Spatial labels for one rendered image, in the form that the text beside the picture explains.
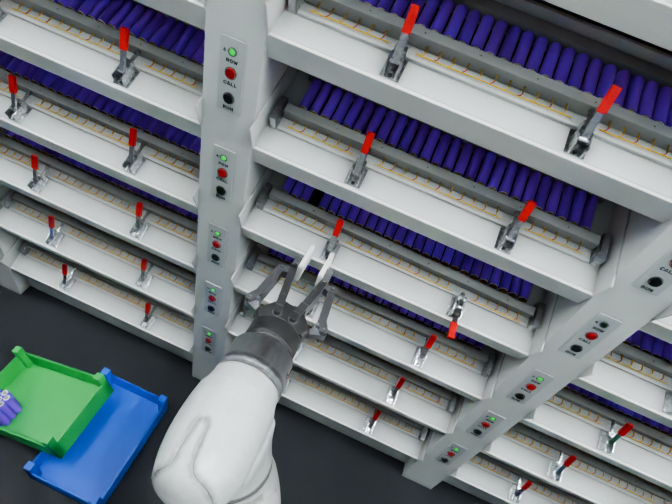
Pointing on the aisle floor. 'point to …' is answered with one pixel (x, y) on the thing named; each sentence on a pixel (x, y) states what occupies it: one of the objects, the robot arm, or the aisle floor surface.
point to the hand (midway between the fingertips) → (315, 265)
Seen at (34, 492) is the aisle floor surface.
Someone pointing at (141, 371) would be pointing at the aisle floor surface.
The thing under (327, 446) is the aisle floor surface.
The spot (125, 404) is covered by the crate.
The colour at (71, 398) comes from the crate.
